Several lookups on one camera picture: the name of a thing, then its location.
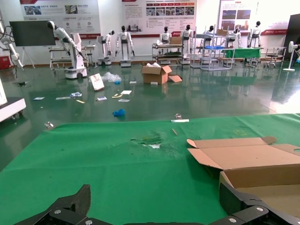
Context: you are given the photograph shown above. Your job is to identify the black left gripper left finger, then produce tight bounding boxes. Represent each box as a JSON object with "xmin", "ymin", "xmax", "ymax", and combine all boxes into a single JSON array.
[{"xmin": 13, "ymin": 184, "xmax": 106, "ymax": 225}]

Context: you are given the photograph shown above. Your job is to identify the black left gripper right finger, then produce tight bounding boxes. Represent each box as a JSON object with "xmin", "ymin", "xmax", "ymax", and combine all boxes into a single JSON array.
[{"xmin": 210, "ymin": 181, "xmax": 300, "ymax": 225}]

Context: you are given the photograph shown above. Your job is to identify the open brown cardboard box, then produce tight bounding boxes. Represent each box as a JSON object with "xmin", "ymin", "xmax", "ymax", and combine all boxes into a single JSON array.
[{"xmin": 187, "ymin": 136, "xmax": 300, "ymax": 218}]

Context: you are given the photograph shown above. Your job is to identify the red box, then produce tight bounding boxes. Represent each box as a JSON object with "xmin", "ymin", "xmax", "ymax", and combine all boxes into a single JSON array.
[{"xmin": 0, "ymin": 56, "xmax": 11, "ymax": 70}]

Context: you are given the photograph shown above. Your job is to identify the green table cloth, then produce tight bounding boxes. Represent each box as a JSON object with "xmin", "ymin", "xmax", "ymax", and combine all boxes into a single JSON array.
[{"xmin": 0, "ymin": 113, "xmax": 300, "ymax": 225}]

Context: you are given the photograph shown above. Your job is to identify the crumpled blue glove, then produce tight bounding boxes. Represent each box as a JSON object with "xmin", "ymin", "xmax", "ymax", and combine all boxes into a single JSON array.
[{"xmin": 112, "ymin": 108, "xmax": 126, "ymax": 118}]

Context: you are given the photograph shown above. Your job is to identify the white machine cabinet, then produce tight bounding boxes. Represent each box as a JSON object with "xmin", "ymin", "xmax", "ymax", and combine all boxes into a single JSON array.
[{"xmin": 0, "ymin": 77, "xmax": 27, "ymax": 122}]

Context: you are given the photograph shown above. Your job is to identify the white red carton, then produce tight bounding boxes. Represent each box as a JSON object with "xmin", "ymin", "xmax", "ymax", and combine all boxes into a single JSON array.
[{"xmin": 89, "ymin": 73, "xmax": 105, "ymax": 91}]

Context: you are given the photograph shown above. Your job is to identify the clear plastic bag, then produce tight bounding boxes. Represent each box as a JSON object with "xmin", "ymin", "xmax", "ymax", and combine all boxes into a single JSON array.
[{"xmin": 101, "ymin": 71, "xmax": 123, "ymax": 83}]

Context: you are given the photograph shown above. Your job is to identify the loose cardboard piece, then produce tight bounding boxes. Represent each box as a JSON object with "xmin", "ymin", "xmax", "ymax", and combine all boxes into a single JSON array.
[{"xmin": 167, "ymin": 74, "xmax": 183, "ymax": 83}]

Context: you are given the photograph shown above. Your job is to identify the white humanoid robot leaning forward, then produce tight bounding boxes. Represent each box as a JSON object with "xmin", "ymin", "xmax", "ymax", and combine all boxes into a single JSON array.
[{"xmin": 46, "ymin": 20, "xmax": 88, "ymax": 80}]

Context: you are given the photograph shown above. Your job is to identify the large open cardboard carton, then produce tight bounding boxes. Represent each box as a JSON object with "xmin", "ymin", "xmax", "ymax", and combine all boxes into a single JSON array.
[{"xmin": 140, "ymin": 65, "xmax": 173, "ymax": 85}]

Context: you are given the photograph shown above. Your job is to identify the green covered table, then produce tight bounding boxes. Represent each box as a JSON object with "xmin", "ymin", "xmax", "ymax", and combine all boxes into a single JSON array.
[{"xmin": 221, "ymin": 48, "xmax": 262, "ymax": 68}]

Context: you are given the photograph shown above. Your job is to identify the black office stool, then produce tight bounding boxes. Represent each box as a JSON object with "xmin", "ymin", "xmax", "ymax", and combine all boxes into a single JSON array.
[{"xmin": 265, "ymin": 54, "xmax": 278, "ymax": 68}]

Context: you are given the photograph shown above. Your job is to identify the metal rack table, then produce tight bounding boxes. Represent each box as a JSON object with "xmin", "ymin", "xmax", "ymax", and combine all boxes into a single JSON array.
[{"xmin": 48, "ymin": 44, "xmax": 97, "ymax": 70}]

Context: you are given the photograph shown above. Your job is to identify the grey work table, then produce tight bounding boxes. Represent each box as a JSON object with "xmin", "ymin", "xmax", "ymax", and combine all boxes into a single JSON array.
[{"xmin": 259, "ymin": 46, "xmax": 287, "ymax": 63}]

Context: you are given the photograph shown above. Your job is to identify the metal shelf cart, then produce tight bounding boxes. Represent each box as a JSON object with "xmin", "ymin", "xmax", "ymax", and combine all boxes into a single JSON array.
[{"xmin": 151, "ymin": 43, "xmax": 184, "ymax": 66}]

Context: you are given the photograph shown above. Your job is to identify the white standing fan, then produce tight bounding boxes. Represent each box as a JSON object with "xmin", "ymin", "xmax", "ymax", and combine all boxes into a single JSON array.
[{"xmin": 282, "ymin": 41, "xmax": 300, "ymax": 72}]

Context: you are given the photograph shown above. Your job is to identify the white humanoid robot black head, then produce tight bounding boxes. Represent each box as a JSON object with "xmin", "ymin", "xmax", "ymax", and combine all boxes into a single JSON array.
[
  {"xmin": 115, "ymin": 25, "xmax": 136, "ymax": 68},
  {"xmin": 97, "ymin": 30, "xmax": 115, "ymax": 66},
  {"xmin": 225, "ymin": 27, "xmax": 242, "ymax": 49},
  {"xmin": 201, "ymin": 25, "xmax": 215, "ymax": 47},
  {"xmin": 159, "ymin": 26, "xmax": 172, "ymax": 45},
  {"xmin": 247, "ymin": 21, "xmax": 262, "ymax": 49},
  {"xmin": 180, "ymin": 24, "xmax": 194, "ymax": 65}
]

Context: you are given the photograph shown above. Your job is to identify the black display screen on stand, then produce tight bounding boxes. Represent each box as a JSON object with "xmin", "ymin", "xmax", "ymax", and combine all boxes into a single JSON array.
[{"xmin": 9, "ymin": 20, "xmax": 56, "ymax": 68}]

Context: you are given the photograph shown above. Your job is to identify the black upright panel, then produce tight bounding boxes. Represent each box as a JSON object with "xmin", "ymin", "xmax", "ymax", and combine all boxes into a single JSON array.
[{"xmin": 283, "ymin": 13, "xmax": 300, "ymax": 55}]

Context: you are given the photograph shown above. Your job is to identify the aluminium frame shelf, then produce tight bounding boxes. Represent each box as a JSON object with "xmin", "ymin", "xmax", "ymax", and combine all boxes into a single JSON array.
[{"xmin": 190, "ymin": 30, "xmax": 235, "ymax": 71}]

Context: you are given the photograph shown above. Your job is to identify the white wall poster red logos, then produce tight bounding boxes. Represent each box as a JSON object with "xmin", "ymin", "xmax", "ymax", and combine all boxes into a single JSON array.
[{"xmin": 20, "ymin": 0, "xmax": 101, "ymax": 36}]

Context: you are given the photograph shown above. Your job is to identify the white wall poster dark photos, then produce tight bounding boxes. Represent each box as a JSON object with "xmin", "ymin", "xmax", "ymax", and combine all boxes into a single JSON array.
[{"xmin": 219, "ymin": 0, "xmax": 258, "ymax": 36}]

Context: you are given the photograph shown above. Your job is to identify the white wall poster photo row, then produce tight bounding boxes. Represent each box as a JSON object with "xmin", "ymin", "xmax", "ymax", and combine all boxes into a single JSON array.
[{"xmin": 121, "ymin": 0, "xmax": 197, "ymax": 38}]

